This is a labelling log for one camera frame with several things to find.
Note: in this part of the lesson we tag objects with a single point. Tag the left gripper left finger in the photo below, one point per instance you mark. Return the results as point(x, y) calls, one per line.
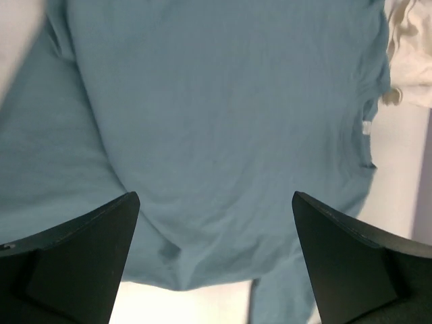
point(69, 273)

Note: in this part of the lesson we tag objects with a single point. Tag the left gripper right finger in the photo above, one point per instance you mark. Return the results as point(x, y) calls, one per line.
point(360, 273)

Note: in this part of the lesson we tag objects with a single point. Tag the blue-grey t-shirt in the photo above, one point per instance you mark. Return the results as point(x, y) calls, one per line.
point(215, 113)

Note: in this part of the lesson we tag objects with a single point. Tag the cream white t-shirt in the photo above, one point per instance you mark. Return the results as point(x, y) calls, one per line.
point(409, 53)

